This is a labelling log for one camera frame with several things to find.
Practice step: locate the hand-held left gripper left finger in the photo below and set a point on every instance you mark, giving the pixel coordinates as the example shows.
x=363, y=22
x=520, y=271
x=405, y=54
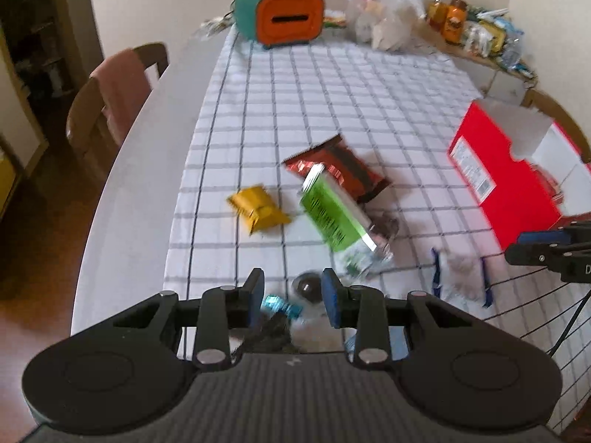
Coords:
x=254, y=296

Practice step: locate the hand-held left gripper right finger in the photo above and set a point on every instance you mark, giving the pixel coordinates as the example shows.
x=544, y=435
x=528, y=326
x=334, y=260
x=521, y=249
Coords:
x=330, y=301

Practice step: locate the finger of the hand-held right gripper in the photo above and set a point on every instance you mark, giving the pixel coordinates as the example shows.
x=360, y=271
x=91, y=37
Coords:
x=538, y=238
x=531, y=254

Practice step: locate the teal candy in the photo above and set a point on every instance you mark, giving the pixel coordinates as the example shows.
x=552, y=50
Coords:
x=277, y=307

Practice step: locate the dark cookie clear wrapper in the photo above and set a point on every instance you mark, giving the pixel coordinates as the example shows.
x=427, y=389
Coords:
x=386, y=228
x=308, y=284

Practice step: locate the red cardboard box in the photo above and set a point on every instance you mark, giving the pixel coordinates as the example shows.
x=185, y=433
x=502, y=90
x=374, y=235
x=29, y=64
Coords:
x=503, y=180

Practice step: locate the blue and white snack packet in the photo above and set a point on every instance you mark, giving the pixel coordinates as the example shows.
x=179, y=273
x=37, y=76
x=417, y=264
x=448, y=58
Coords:
x=459, y=277

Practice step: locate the yellow snack packet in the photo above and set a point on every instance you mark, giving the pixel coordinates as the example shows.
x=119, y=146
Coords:
x=258, y=210

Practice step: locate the copper foil snack packet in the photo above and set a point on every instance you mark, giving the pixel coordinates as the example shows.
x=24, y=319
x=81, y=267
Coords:
x=344, y=159

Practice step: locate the checkered white tablecloth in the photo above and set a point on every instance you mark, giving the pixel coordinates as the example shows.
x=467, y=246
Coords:
x=323, y=115

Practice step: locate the pile of small packets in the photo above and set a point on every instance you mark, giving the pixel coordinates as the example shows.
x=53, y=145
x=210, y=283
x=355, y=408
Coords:
x=494, y=37

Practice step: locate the orange jar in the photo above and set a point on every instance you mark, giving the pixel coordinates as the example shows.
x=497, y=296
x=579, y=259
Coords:
x=455, y=22

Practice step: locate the wooden chair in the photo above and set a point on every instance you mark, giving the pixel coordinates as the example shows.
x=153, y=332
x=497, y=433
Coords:
x=87, y=120

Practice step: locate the pink cloth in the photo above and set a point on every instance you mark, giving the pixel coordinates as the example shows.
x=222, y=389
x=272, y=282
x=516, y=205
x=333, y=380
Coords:
x=122, y=92

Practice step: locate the yellow bottle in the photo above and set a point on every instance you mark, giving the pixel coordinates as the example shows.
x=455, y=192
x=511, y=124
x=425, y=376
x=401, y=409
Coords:
x=437, y=13

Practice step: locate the cabinet with yellow panel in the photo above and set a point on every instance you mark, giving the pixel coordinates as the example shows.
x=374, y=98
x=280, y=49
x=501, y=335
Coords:
x=11, y=180

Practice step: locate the clear plastic bag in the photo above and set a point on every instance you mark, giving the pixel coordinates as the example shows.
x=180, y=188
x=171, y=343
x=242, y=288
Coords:
x=385, y=14

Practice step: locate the bunch of keys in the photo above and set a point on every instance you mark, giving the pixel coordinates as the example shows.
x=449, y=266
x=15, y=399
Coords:
x=217, y=25

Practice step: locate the teal and orange tissue box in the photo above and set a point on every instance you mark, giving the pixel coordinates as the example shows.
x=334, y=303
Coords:
x=286, y=18

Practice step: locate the colourful flat packets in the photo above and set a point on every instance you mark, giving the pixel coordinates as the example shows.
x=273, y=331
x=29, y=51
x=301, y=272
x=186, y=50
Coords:
x=334, y=18

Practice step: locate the dark bookshelf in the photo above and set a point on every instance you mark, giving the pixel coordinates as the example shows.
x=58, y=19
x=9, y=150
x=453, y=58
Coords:
x=41, y=18

